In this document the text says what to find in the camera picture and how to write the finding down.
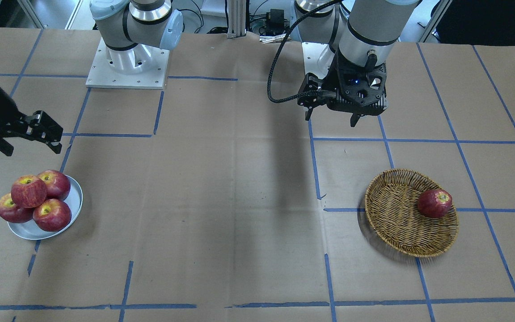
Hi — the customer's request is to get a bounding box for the red apple on plate back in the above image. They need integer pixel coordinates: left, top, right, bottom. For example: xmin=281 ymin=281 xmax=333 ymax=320
xmin=37 ymin=169 xmax=71 ymax=200

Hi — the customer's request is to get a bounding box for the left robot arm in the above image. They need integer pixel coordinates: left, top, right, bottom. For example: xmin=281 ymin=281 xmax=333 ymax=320
xmin=294 ymin=0 xmax=420 ymax=127

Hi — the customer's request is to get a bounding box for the red yellow apple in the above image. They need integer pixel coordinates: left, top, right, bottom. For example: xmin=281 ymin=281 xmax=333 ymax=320
xmin=10 ymin=174 xmax=47 ymax=208

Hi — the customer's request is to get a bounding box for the red apple on plate front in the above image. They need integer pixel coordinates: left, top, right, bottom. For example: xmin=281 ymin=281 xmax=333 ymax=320
xmin=33 ymin=199 xmax=72 ymax=232

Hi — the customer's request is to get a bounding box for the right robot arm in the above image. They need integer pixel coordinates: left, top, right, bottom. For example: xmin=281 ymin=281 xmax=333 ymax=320
xmin=0 ymin=0 xmax=183 ymax=156

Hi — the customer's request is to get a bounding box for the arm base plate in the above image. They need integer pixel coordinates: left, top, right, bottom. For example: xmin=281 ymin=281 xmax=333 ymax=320
xmin=85 ymin=39 xmax=170 ymax=90
xmin=302 ymin=42 xmax=337 ymax=79

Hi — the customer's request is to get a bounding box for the light blue plate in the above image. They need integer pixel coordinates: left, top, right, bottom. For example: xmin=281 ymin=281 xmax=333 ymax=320
xmin=8 ymin=175 xmax=83 ymax=240

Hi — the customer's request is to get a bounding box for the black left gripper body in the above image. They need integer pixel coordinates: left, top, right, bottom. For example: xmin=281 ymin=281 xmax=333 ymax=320
xmin=322 ymin=50 xmax=388 ymax=112

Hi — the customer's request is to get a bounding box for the red apple in basket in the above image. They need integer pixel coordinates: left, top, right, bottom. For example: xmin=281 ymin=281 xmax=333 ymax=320
xmin=417 ymin=188 xmax=452 ymax=219

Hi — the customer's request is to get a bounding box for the red apple on plate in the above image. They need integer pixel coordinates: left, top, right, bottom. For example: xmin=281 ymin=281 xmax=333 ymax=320
xmin=0 ymin=192 xmax=34 ymax=224
xmin=33 ymin=199 xmax=72 ymax=232
xmin=37 ymin=169 xmax=71 ymax=200

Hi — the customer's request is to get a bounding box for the aluminium frame post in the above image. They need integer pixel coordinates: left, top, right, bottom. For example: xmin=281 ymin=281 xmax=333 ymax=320
xmin=225 ymin=0 xmax=248 ymax=39

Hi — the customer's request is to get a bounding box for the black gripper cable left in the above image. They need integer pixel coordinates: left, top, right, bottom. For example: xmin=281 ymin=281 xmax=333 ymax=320
xmin=266 ymin=0 xmax=343 ymax=104

